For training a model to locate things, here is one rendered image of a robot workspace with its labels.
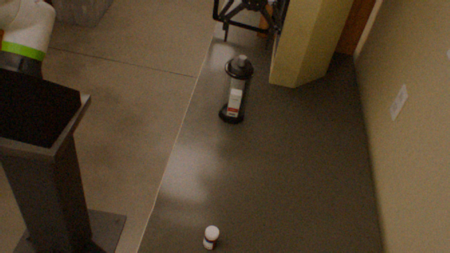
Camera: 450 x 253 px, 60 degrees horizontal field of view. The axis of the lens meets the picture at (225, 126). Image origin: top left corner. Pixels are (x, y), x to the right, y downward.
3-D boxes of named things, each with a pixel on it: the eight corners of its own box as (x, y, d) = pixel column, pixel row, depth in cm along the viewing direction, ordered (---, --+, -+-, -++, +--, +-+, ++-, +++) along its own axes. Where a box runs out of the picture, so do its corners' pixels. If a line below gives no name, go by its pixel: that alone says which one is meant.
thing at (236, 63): (254, 67, 141) (257, 52, 136) (251, 83, 134) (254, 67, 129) (228, 62, 141) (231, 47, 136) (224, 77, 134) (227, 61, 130)
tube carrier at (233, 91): (247, 106, 154) (257, 61, 140) (244, 125, 147) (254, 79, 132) (220, 101, 155) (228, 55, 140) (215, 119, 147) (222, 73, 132)
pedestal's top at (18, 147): (-41, 146, 129) (-45, 138, 126) (10, 87, 152) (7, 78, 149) (55, 164, 129) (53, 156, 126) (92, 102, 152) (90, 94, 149)
